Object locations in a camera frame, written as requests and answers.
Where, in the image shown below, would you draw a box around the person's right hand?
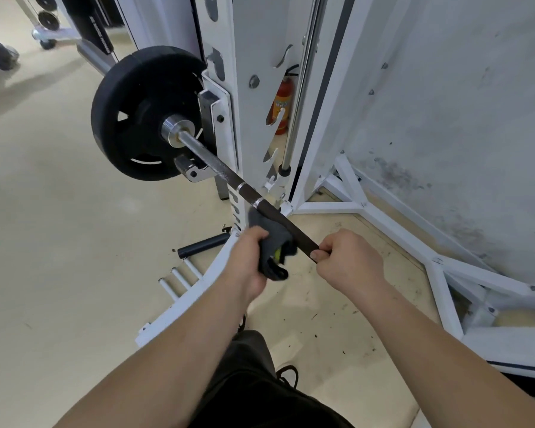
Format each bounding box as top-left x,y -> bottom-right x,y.
310,229 -> 387,302

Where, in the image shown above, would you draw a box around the person's left hand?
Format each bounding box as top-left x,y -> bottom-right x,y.
224,226 -> 273,304

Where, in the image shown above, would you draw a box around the dark grey cleaning cloth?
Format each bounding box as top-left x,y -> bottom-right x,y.
248,207 -> 300,281

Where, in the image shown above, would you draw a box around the steel barbell bar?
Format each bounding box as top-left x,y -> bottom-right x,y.
161,114 -> 320,263

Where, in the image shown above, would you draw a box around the person's right forearm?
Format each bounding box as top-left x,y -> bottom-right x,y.
345,281 -> 535,428

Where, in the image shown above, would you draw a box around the person's left forearm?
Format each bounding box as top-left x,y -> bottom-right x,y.
53,281 -> 270,428

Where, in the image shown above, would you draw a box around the black floor peg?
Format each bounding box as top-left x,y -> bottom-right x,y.
177,232 -> 231,259

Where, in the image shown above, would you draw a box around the white plate storage pegs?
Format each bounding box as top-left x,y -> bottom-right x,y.
158,257 -> 204,302

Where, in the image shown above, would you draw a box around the chrome bar hook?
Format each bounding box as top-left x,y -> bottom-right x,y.
174,155 -> 213,183

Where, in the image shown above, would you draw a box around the red fire extinguisher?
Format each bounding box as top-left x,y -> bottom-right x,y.
273,66 -> 300,135

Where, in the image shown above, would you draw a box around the person's black shorts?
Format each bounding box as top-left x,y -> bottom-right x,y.
188,330 -> 354,428

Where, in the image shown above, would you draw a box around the chrome guide rod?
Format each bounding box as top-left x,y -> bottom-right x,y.
280,0 -> 327,176

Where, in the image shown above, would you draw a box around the large black weight plate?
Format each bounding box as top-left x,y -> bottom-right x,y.
90,45 -> 208,182

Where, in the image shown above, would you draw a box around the white wheeled plate rack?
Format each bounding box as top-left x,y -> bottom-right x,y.
12,0 -> 84,51

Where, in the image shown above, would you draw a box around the white smith machine frame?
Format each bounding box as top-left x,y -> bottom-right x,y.
116,0 -> 535,381

